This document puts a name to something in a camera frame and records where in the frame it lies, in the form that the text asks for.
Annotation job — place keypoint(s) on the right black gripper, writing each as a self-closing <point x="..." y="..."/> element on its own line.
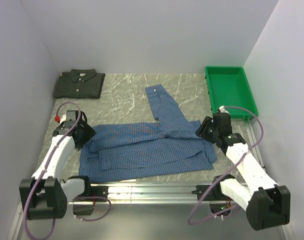
<point x="207" y="122"/>

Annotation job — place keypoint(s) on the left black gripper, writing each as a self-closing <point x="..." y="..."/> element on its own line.
<point x="89" y="132"/>

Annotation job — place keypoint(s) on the blue checked long sleeve shirt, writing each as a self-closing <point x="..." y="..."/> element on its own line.
<point x="129" y="151"/>

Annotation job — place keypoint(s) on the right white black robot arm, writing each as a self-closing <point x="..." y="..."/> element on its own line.
<point x="266" y="203"/>

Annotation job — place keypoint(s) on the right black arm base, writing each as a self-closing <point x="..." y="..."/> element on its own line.
<point x="216" y="195"/>

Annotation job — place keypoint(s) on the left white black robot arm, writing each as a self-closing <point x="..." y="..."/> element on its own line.
<point x="43" y="196"/>

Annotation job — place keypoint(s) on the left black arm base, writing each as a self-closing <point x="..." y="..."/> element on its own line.
<point x="97" y="194"/>

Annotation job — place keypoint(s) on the dark green folded shirt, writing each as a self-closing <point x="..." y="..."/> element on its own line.
<point x="79" y="84"/>

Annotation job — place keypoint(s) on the green plastic tray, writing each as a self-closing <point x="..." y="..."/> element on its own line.
<point x="228" y="86"/>

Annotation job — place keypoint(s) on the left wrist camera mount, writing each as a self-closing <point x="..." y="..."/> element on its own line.
<point x="64" y="116"/>

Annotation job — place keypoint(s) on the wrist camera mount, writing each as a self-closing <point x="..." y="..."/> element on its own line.
<point x="222" y="109"/>
<point x="64" y="116"/>

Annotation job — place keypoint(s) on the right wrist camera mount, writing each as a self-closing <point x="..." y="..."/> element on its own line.
<point x="222" y="109"/>

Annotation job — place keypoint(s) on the aluminium mounting rail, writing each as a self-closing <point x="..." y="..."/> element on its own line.
<point x="168" y="193"/>

